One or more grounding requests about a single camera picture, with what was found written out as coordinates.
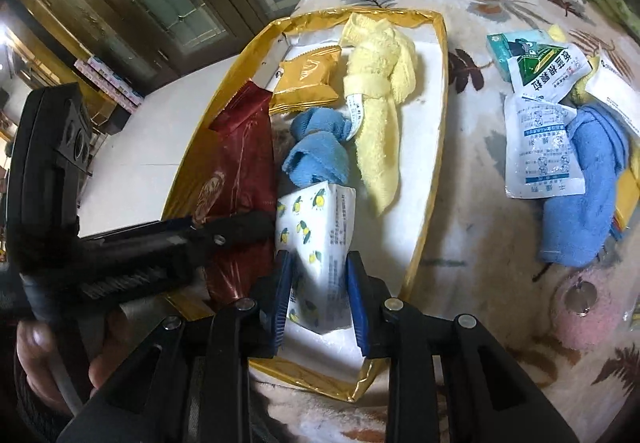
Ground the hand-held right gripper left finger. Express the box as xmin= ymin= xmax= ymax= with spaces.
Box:
xmin=57 ymin=250 xmax=296 ymax=443

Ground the yellow packet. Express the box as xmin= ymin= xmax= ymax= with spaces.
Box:
xmin=612 ymin=158 xmax=640 ymax=241

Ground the person's left hand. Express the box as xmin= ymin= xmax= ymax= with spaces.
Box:
xmin=15 ymin=310 xmax=146 ymax=416

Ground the stack of pink white boxes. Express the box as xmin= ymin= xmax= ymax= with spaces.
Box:
xmin=72 ymin=54 xmax=146 ymax=114

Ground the small yellow cloth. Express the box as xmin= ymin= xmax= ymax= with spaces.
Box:
xmin=547 ymin=26 xmax=601 ymax=106

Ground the green white medicine sachet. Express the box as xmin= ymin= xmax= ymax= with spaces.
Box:
xmin=507 ymin=42 xmax=593 ymax=105

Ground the white square packet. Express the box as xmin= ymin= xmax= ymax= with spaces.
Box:
xmin=582 ymin=50 xmax=640 ymax=139

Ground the large blue towel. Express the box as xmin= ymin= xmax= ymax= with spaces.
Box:
xmin=537 ymin=104 xmax=631 ymax=269

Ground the leaf print blanket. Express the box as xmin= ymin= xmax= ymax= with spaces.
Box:
xmin=250 ymin=0 xmax=640 ymax=443

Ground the pink plush toy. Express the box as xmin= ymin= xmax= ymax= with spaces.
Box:
xmin=550 ymin=273 xmax=633 ymax=351

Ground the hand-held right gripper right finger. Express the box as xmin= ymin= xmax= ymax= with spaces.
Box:
xmin=346 ymin=250 xmax=581 ymax=443

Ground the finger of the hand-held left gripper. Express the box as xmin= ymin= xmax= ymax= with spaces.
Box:
xmin=190 ymin=210 xmax=278 ymax=269

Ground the grey cord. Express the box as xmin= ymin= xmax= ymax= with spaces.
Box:
xmin=47 ymin=348 xmax=86 ymax=416

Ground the white box with yellow rim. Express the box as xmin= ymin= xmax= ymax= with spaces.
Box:
xmin=162 ymin=8 xmax=448 ymax=404

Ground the white sachet with blue print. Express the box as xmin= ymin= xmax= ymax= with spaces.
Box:
xmin=504 ymin=96 xmax=586 ymax=200

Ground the small blue towel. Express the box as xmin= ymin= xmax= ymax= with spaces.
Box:
xmin=281 ymin=107 xmax=353 ymax=189

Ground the yellow towel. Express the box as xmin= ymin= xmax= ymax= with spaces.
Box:
xmin=340 ymin=13 xmax=418 ymax=216

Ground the lemon print tissue pack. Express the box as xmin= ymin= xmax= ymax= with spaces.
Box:
xmin=274 ymin=180 xmax=357 ymax=335

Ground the teal tissue pack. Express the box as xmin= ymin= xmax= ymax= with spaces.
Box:
xmin=486 ymin=30 xmax=556 ymax=79

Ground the orange snack packet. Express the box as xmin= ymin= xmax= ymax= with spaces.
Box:
xmin=270 ymin=46 xmax=343 ymax=116

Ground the dark red foil packet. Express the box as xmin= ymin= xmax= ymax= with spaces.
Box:
xmin=195 ymin=80 xmax=281 ymax=309

